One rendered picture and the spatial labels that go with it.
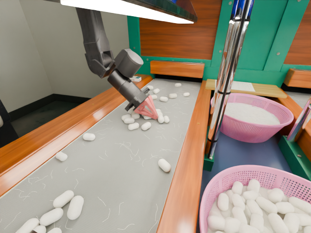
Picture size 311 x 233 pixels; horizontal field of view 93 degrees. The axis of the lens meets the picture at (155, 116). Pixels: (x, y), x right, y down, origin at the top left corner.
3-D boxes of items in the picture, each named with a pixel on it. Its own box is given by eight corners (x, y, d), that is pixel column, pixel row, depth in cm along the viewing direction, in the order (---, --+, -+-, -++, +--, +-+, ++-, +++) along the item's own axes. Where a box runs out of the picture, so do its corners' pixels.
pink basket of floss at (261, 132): (245, 158, 45) (256, 133, 41) (194, 117, 67) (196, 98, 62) (298, 137, 54) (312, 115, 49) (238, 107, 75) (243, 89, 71)
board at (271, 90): (204, 89, 72) (205, 87, 72) (206, 80, 84) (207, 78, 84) (286, 98, 62) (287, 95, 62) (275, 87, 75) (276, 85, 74)
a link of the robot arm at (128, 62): (103, 61, 53) (87, 65, 45) (120, 33, 47) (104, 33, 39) (128, 85, 54) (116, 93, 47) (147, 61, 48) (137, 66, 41)
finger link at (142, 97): (165, 109, 51) (146, 89, 50) (158, 119, 45) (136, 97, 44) (153, 119, 55) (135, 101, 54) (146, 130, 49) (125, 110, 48)
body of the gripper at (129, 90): (151, 90, 52) (136, 75, 52) (139, 101, 44) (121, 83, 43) (141, 101, 56) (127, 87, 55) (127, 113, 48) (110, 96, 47)
